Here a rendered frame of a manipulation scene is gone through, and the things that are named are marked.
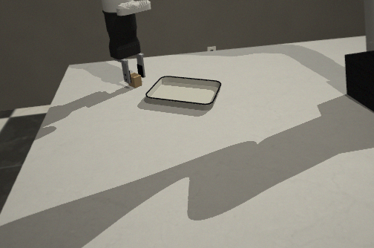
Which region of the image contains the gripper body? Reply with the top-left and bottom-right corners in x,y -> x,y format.
102,0 -> 151,59

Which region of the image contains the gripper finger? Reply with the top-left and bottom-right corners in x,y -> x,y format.
134,53 -> 145,78
114,58 -> 131,84

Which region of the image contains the brown block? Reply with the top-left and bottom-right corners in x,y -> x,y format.
128,73 -> 142,88

